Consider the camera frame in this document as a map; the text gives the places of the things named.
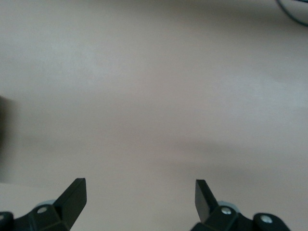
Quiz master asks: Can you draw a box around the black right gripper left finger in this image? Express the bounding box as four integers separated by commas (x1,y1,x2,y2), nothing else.
0,178,87,231

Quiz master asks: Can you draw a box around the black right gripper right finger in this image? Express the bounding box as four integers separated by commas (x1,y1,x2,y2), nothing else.
191,179,289,231

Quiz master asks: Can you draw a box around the black plastic box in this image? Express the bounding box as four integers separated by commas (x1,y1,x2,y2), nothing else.
0,95,19,154

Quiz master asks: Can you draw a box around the table cover sheet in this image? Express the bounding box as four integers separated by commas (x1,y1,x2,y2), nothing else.
0,0,308,231

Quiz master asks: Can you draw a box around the black floor cable with plug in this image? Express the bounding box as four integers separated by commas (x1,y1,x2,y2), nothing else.
275,0,308,27

